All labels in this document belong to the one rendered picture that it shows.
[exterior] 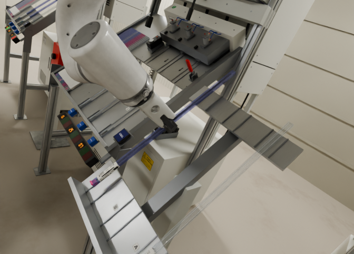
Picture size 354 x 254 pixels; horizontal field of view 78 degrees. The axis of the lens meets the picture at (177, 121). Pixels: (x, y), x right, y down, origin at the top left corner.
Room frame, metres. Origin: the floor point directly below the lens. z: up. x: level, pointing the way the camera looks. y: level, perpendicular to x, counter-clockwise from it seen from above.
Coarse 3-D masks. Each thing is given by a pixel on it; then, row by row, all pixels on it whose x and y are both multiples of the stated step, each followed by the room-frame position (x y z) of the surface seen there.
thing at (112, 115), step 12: (84, 84) 0.98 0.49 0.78; (96, 84) 0.97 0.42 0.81; (72, 96) 0.91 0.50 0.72; (84, 96) 0.90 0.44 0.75; (96, 96) 0.90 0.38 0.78; (108, 96) 0.89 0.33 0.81; (84, 108) 0.84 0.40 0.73; (96, 108) 0.83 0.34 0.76; (108, 108) 0.83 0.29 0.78; (120, 108) 0.82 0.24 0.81; (132, 108) 0.81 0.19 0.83; (96, 120) 0.78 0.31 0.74; (108, 120) 0.77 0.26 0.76; (120, 120) 0.77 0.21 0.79; (132, 120) 0.76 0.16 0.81; (108, 132) 0.72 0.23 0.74; (108, 144) 0.67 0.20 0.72
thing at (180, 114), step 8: (232, 72) 0.67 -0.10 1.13; (224, 80) 0.65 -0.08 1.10; (216, 88) 0.64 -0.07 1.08; (200, 96) 0.61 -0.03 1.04; (192, 104) 0.59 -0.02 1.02; (184, 112) 0.57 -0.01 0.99; (176, 120) 0.56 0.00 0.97; (160, 128) 0.54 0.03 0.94; (152, 136) 0.52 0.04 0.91; (144, 144) 0.50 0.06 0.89; (128, 152) 0.48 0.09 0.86; (136, 152) 0.49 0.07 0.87; (120, 160) 0.47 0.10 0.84; (96, 184) 0.42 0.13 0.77
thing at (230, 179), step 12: (264, 144) 0.49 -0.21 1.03; (252, 156) 0.46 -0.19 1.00; (240, 168) 0.44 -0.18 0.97; (228, 180) 0.42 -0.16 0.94; (216, 192) 0.40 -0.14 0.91; (204, 204) 0.38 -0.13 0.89; (192, 216) 0.36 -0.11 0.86; (180, 228) 0.34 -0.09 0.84; (168, 240) 0.32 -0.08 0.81; (156, 252) 0.31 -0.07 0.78
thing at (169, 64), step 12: (144, 24) 1.37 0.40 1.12; (156, 24) 1.35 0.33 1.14; (168, 24) 1.33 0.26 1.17; (144, 48) 1.16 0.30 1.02; (168, 48) 1.13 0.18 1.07; (144, 60) 1.08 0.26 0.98; (156, 60) 1.06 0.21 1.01; (168, 60) 1.05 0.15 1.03; (180, 60) 1.04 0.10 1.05; (192, 60) 1.03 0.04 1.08; (168, 72) 0.98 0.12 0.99; (180, 72) 0.97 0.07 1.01; (204, 72) 0.95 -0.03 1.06; (180, 84) 0.90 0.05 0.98
